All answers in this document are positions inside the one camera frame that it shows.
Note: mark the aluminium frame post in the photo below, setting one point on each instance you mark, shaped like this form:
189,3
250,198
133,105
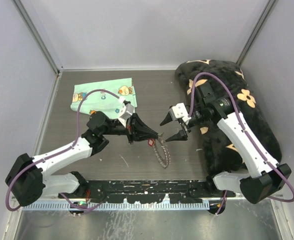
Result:
24,8
266,12

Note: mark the right aluminium frame post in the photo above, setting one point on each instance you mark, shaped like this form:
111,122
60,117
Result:
266,12

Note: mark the left aluminium frame post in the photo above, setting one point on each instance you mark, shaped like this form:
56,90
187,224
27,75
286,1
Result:
24,8

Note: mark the white slotted cable duct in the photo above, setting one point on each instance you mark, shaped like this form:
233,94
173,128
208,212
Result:
125,206

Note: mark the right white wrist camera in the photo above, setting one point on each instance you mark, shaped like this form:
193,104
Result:
179,111

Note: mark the metal keyring disc with rings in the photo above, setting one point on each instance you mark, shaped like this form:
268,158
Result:
161,151

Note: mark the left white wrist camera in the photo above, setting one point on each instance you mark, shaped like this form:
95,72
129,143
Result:
125,113

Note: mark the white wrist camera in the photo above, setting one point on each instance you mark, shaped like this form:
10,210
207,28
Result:
125,113
179,111

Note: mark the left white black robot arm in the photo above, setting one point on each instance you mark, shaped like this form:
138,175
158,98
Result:
31,177

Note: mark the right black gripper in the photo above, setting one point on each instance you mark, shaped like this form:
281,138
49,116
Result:
182,135

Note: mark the red key tag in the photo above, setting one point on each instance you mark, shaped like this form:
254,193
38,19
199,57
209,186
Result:
151,142

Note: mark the black floral plush pillow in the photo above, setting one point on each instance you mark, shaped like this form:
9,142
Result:
219,152

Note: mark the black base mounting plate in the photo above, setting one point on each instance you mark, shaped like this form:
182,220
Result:
145,191

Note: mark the green cartoon print cloth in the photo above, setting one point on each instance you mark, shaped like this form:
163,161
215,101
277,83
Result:
93,97

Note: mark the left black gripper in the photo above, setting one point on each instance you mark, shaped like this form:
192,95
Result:
137,130

